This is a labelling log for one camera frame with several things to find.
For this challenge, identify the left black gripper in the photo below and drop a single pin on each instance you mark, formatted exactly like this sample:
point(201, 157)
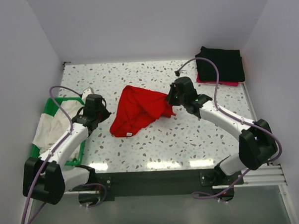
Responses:
point(106, 113)

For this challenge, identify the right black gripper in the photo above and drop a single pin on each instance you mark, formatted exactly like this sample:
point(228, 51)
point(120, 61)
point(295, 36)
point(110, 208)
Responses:
point(173, 89)

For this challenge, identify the red t shirt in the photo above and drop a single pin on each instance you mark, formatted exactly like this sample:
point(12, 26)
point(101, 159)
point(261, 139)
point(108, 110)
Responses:
point(137, 109)

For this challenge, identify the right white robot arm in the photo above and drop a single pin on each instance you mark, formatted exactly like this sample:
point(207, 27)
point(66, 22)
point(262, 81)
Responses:
point(256, 141)

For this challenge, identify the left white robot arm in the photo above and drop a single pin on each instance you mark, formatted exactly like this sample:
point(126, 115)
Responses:
point(45, 178)

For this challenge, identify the white t shirt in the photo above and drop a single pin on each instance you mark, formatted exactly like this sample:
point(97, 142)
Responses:
point(53, 123)

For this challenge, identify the pink folded t shirt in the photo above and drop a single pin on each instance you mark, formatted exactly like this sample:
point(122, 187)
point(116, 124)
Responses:
point(233, 84)

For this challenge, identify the black folded t shirt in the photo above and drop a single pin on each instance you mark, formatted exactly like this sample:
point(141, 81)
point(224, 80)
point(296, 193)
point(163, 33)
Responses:
point(228, 63)

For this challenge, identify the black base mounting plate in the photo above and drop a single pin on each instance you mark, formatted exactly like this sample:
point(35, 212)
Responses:
point(153, 183)

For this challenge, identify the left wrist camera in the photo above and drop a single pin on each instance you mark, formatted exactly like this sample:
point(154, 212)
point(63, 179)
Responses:
point(87, 91)

